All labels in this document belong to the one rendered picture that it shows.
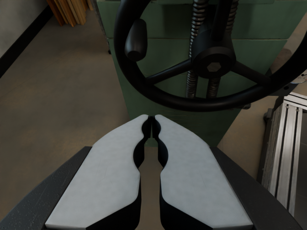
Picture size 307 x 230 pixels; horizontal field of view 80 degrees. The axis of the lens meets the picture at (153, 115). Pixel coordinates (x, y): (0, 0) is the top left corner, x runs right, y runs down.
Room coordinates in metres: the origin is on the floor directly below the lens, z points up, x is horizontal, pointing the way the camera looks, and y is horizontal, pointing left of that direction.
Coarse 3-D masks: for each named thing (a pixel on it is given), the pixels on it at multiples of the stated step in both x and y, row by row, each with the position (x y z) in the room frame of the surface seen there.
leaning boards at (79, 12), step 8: (48, 0) 1.67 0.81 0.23; (56, 0) 1.71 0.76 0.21; (64, 0) 1.68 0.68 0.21; (72, 0) 1.66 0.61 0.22; (80, 0) 1.88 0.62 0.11; (88, 0) 1.91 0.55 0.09; (56, 8) 1.71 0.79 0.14; (64, 8) 1.64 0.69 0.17; (72, 8) 1.69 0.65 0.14; (80, 8) 1.71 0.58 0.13; (56, 16) 1.66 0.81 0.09; (64, 16) 1.70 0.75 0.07; (72, 16) 1.68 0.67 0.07; (80, 16) 1.67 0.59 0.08; (72, 24) 1.64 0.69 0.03
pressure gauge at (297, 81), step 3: (306, 69) 0.30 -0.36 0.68; (303, 72) 0.30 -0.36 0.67; (306, 72) 0.30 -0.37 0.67; (300, 75) 0.30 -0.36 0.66; (306, 75) 0.30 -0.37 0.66; (297, 78) 0.30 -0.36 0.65; (300, 78) 0.30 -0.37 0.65; (303, 78) 0.30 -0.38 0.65; (306, 78) 0.29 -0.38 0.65; (294, 81) 0.30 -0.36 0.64; (297, 81) 0.30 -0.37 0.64; (300, 81) 0.30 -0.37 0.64; (303, 81) 0.29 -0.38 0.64; (306, 81) 0.29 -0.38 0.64
